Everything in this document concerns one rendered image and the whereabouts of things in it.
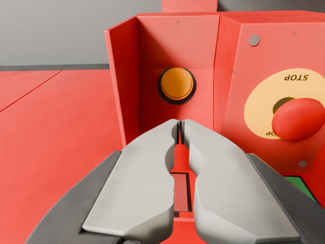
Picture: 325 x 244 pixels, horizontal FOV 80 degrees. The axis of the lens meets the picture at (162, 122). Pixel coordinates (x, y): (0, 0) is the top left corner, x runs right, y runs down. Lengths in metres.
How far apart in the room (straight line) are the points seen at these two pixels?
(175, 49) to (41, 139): 0.38
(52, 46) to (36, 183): 0.81
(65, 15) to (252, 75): 0.95
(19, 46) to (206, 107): 1.07
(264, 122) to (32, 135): 0.49
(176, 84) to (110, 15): 0.78
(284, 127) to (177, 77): 0.12
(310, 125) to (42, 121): 0.56
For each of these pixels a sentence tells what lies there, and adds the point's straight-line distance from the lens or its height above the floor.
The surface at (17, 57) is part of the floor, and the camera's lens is 1.24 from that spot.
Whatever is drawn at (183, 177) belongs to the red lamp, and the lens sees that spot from 0.23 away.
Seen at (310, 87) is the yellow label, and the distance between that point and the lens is 0.21.
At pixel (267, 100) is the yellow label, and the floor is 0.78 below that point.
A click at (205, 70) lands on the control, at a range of 0.25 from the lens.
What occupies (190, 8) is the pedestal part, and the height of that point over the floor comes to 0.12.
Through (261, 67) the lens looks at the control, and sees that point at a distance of 0.19.
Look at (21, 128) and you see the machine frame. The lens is 0.60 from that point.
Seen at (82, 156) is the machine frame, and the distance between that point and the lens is 0.43.
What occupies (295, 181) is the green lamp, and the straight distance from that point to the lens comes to 0.26.
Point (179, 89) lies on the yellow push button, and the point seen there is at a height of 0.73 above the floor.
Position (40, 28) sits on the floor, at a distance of 1.13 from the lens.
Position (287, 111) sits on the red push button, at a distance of 0.18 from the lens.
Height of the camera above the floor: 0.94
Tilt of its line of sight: 57 degrees down
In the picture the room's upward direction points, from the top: 175 degrees counter-clockwise
